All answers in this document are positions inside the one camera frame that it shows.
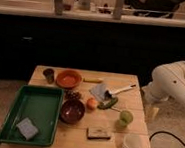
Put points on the wooden block eraser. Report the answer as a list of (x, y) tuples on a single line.
[(98, 133)]

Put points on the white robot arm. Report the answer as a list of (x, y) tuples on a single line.
[(167, 80)]

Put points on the green plastic tray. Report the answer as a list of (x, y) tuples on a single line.
[(41, 105)]

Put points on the yellow marker pen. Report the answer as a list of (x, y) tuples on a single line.
[(99, 80)]

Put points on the grey cloth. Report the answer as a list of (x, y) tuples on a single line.
[(99, 92)]

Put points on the orange bowl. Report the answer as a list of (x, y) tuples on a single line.
[(68, 79)]

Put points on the orange fruit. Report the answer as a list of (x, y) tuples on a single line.
[(92, 103)]

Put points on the pine cone cluster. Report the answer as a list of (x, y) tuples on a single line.
[(73, 95)]

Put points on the green cucumber toy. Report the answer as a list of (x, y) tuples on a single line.
[(109, 104)]

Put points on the dark brown bowl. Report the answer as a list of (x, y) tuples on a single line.
[(72, 111)]

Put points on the dark cup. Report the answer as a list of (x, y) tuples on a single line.
[(49, 75)]

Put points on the blue-grey sponge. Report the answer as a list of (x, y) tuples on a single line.
[(27, 128)]

